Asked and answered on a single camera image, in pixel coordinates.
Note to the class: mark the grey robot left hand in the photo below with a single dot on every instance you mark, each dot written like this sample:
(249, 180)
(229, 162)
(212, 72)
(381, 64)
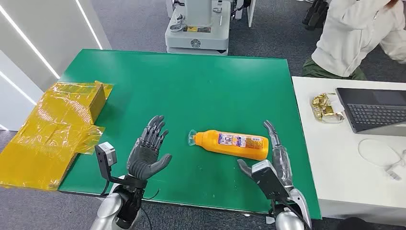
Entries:
(144, 160)

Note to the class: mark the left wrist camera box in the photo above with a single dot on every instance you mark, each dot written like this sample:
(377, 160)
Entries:
(106, 155)

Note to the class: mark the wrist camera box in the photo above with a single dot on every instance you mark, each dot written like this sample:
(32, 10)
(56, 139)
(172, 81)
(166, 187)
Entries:
(268, 181)
(106, 155)

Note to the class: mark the orange plastic bottle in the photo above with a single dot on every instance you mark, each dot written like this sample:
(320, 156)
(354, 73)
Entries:
(234, 144)

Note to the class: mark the gold foil snack packet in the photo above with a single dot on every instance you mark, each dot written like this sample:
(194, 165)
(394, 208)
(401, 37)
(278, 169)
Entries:
(325, 108)

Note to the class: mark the yellow film wrapped cardboard box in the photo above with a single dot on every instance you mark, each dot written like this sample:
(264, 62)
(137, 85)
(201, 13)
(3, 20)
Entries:
(54, 133)

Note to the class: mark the person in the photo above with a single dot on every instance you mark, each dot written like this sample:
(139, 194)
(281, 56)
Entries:
(352, 38)

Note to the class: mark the white wheeled machine base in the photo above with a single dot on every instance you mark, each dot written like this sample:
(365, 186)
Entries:
(198, 33)

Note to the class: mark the dark grey laptop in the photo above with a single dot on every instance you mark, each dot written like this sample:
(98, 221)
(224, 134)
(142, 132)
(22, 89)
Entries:
(374, 109)

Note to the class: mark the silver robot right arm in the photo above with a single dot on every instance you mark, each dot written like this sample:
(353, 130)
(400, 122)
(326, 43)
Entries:
(290, 219)

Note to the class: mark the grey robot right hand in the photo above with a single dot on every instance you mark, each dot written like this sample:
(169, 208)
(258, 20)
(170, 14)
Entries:
(281, 162)

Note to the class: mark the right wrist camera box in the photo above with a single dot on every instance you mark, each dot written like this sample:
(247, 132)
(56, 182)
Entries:
(268, 181)

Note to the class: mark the white furniture panel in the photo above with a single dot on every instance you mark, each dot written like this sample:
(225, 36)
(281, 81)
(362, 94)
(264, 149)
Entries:
(251, 12)

